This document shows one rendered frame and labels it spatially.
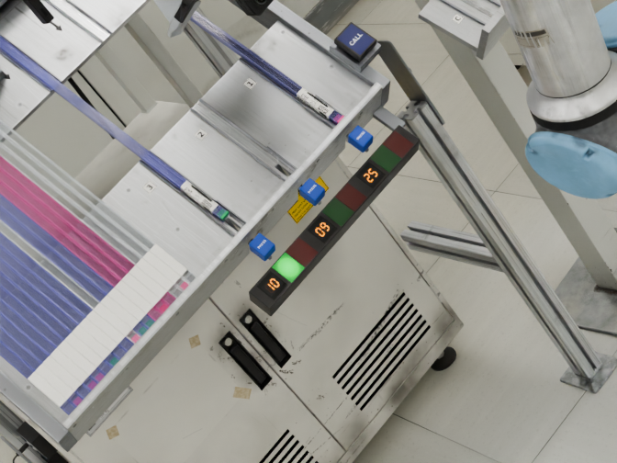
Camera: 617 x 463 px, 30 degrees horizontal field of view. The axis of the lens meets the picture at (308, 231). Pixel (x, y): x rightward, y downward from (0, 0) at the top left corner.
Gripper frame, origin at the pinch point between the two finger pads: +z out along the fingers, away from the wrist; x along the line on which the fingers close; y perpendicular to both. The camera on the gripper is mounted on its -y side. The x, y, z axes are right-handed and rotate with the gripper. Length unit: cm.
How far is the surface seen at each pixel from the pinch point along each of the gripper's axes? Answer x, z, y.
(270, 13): -8.1, 5.1, -6.4
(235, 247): 24.8, -1.8, -27.0
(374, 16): -113, 188, 1
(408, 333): 0, 55, -59
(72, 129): -16, 185, 44
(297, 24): -8.8, 3.0, -10.9
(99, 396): 52, -2, -27
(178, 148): 17.9, 4.2, -10.8
